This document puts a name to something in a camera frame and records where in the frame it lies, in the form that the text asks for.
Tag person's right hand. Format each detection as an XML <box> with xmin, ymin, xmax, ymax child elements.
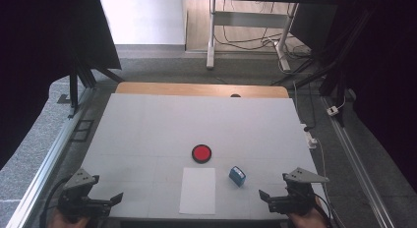
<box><xmin>287</xmin><ymin>196</ymin><xmax>329</xmax><ymax>228</ymax></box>

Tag person's left hand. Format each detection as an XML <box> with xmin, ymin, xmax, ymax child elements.
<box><xmin>46</xmin><ymin>206</ymin><xmax>91</xmax><ymax>228</ymax></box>

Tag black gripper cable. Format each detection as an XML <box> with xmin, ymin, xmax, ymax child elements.
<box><xmin>39</xmin><ymin>176</ymin><xmax>75</xmax><ymax>228</ymax></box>
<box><xmin>314</xmin><ymin>192</ymin><xmax>334</xmax><ymax>228</ymax></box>

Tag round red ink pad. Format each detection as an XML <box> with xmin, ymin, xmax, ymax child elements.
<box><xmin>191</xmin><ymin>143</ymin><xmax>212</xmax><ymax>165</ymax></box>

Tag white paper sheet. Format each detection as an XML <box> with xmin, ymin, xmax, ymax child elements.
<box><xmin>178</xmin><ymin>167</ymin><xmax>217</xmax><ymax>215</ymax></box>

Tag blue stamp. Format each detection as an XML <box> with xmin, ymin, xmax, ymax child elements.
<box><xmin>228</xmin><ymin>165</ymin><xmax>247</xmax><ymax>188</ymax></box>

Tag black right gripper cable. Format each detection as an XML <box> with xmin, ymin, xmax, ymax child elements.
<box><xmin>314</xmin><ymin>192</ymin><xmax>334</xmax><ymax>228</ymax></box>

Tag white power strip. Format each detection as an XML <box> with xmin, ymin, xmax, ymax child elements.
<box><xmin>300</xmin><ymin>123</ymin><xmax>319</xmax><ymax>149</ymax></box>

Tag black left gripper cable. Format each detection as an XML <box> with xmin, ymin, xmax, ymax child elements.
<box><xmin>39</xmin><ymin>176</ymin><xmax>75</xmax><ymax>228</ymax></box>

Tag white desk frame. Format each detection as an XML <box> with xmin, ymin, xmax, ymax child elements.
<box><xmin>206</xmin><ymin>0</ymin><xmax>300</xmax><ymax>73</ymax></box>

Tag black floor cables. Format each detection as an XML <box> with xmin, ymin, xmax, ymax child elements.
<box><xmin>213</xmin><ymin>0</ymin><xmax>316</xmax><ymax>86</ymax></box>

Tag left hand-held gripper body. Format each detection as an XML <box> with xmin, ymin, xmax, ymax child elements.
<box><xmin>58</xmin><ymin>167</ymin><xmax>113</xmax><ymax>220</ymax></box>

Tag white table mat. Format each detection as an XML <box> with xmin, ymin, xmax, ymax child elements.
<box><xmin>81</xmin><ymin>92</ymin><xmax>334</xmax><ymax>220</ymax></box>

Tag aluminium floor rail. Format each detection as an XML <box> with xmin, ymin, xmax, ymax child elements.
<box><xmin>320</xmin><ymin>95</ymin><xmax>397</xmax><ymax>228</ymax></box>
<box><xmin>5</xmin><ymin>86</ymin><xmax>96</xmax><ymax>228</ymax></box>

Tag black curtain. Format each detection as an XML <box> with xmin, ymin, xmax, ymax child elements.
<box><xmin>289</xmin><ymin>0</ymin><xmax>417</xmax><ymax>193</ymax></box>
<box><xmin>0</xmin><ymin>0</ymin><xmax>123</xmax><ymax>170</ymax></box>

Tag black metal stand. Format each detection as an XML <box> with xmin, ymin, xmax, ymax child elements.
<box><xmin>270</xmin><ymin>1</ymin><xmax>378</xmax><ymax>128</ymax></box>
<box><xmin>57</xmin><ymin>54</ymin><xmax>126</xmax><ymax>120</ymax></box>

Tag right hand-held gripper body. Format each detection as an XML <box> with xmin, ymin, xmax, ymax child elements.
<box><xmin>268</xmin><ymin>167</ymin><xmax>330</xmax><ymax>217</ymax></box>

